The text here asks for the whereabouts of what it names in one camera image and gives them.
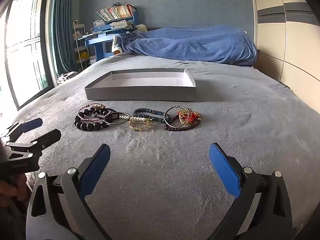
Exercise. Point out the stack of papers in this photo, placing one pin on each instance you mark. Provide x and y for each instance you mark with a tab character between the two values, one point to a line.
122	25

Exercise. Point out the person's left hand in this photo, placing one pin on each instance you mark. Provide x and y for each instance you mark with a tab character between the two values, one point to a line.
12	191

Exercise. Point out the window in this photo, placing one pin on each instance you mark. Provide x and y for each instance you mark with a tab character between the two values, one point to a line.
25	42

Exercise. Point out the teal curtain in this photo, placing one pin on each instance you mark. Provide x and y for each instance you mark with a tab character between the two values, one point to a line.
65	30

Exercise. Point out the beige wardrobe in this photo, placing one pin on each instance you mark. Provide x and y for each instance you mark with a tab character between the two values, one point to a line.
287	42

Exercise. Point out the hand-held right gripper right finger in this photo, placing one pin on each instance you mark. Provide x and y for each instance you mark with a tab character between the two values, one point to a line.
225	170

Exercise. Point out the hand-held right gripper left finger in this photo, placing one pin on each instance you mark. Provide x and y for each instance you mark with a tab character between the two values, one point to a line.
97	170

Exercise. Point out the white plush toy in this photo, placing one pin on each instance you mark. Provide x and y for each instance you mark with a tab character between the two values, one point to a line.
141	28

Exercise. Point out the grey cardboard tray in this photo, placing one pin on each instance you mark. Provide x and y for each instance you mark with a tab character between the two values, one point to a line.
140	92

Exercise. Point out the yellow toy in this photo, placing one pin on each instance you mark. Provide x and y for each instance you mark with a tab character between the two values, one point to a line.
84	55

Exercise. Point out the row of books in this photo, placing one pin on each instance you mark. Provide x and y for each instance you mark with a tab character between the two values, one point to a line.
117	12

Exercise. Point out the thin silver bangle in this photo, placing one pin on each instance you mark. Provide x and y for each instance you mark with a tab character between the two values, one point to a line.
125	114

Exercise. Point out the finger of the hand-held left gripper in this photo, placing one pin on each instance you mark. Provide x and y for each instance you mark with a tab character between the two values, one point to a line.
50	137
32	124

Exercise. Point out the blue fleece blanket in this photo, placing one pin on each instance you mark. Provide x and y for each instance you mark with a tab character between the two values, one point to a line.
200	45

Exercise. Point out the blue desk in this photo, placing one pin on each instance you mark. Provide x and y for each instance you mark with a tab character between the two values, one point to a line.
100	40

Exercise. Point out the grey bed cover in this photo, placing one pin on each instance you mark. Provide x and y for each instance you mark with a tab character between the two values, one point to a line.
160	155

